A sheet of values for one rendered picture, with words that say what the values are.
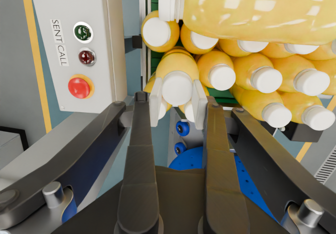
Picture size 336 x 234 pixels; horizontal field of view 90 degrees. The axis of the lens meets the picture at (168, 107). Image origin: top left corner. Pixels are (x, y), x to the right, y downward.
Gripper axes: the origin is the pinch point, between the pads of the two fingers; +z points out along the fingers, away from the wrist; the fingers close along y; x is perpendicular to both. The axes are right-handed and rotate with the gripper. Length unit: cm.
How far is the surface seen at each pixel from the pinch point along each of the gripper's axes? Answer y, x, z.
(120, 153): -51, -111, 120
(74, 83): -16.6, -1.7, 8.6
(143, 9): -7.4, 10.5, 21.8
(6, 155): -144, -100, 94
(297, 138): 31.3, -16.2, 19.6
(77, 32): -14.7, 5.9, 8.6
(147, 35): -4.7, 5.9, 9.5
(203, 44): 3.5, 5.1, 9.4
